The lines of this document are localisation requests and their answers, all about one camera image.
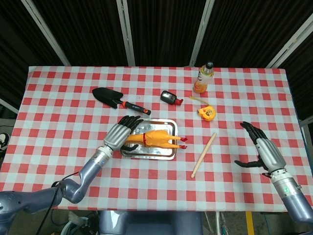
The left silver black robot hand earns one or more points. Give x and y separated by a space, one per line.
117 135

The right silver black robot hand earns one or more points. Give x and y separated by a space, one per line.
270 153

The yellow rubber chicken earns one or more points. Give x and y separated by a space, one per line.
156 138

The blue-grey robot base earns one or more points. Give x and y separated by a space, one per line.
151 224

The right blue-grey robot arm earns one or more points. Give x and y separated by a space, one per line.
293 198

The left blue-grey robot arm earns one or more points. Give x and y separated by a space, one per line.
31 200

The rectangular stainless steel tray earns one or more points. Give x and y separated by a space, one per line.
154 125

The black garden trowel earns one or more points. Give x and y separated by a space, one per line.
107 96

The red white checkered tablecloth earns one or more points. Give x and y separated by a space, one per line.
61 127

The small black device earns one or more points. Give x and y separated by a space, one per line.
167 96

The wooden drumstick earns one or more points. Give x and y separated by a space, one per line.
204 154

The yellow tape measure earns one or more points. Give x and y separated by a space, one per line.
207 113

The orange drink bottle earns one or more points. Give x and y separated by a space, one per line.
201 83

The black white sneaker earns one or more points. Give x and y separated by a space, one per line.
3 140

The white metal partition post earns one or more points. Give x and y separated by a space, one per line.
8 106
293 41
305 123
47 34
201 34
127 34

